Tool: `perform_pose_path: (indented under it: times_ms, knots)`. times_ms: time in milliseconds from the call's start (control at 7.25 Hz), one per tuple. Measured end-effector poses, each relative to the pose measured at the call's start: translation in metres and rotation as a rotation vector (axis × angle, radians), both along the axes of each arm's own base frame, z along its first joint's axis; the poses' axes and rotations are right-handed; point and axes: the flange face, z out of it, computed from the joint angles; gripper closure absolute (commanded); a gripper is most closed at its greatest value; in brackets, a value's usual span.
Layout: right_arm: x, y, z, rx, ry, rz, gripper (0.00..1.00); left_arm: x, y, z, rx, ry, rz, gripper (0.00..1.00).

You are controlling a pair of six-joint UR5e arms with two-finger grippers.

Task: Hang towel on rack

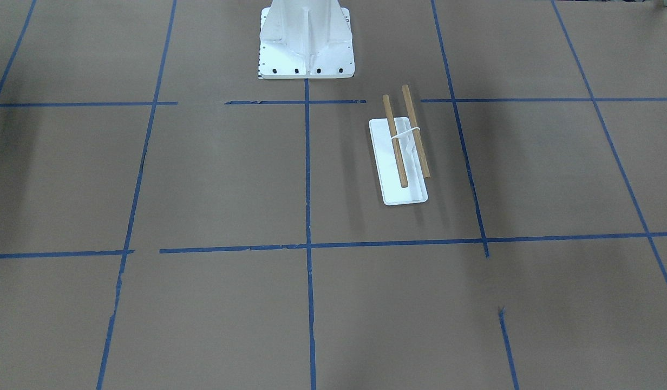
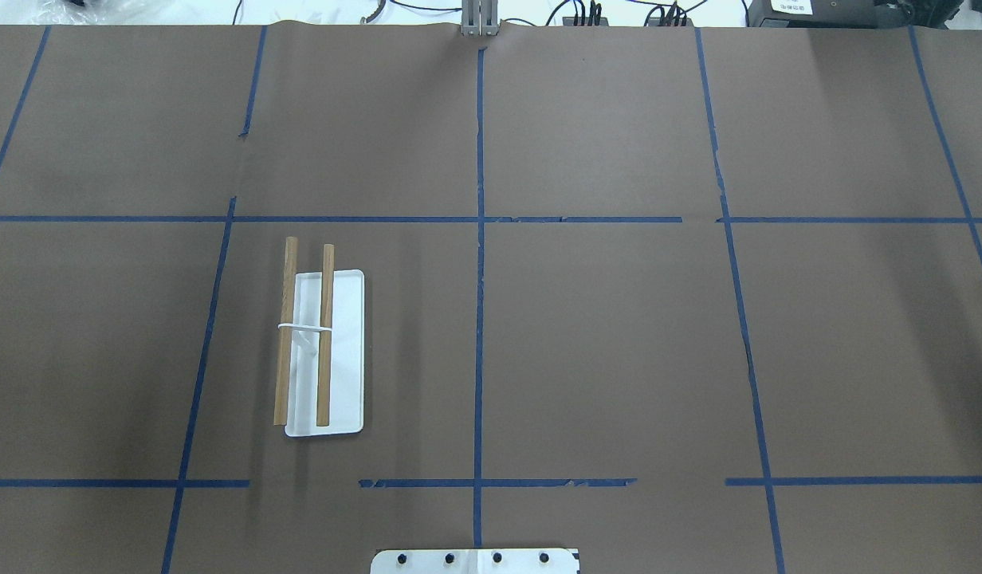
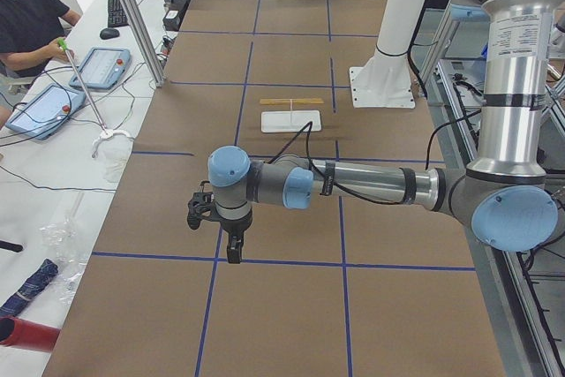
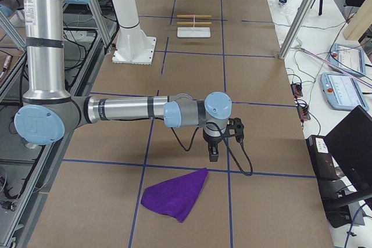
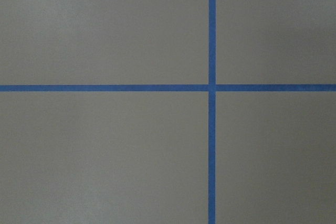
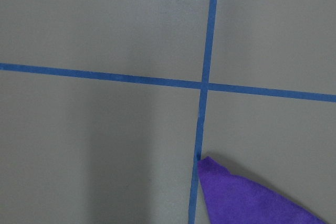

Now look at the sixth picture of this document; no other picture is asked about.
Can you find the purple towel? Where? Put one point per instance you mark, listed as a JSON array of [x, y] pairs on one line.
[[234, 199]]

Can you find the blue tape line lengthwise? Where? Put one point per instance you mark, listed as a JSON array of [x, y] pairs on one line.
[[202, 108]]

